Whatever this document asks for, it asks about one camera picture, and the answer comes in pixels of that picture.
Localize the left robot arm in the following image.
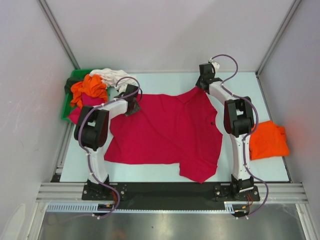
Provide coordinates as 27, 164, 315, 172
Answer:
74, 84, 141, 200

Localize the white t shirt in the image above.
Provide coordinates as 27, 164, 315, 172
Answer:
89, 68, 138, 88

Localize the aluminium frame rail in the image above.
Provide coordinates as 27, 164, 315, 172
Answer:
35, 182, 308, 204

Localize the folded orange t shirt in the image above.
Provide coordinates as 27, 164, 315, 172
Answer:
249, 120, 290, 161

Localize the dark green t shirt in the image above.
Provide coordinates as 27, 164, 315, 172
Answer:
64, 76, 83, 94

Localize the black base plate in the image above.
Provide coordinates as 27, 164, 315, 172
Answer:
81, 182, 260, 211

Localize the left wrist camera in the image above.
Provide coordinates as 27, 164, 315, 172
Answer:
115, 84, 128, 94

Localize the crimson t shirt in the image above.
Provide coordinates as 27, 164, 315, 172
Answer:
104, 87, 223, 183

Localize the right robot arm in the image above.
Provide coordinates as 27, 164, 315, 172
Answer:
195, 62, 255, 201

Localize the crumpled orange t shirt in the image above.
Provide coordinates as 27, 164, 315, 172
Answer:
70, 74, 108, 108

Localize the grey slotted cable duct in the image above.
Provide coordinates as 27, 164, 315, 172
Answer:
46, 202, 239, 214

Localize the magenta t shirt in bin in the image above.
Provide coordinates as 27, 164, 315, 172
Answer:
68, 93, 106, 125

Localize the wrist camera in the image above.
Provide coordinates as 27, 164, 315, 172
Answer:
115, 84, 128, 94
208, 58, 220, 73

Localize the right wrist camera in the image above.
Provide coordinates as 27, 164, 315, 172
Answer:
208, 58, 220, 73

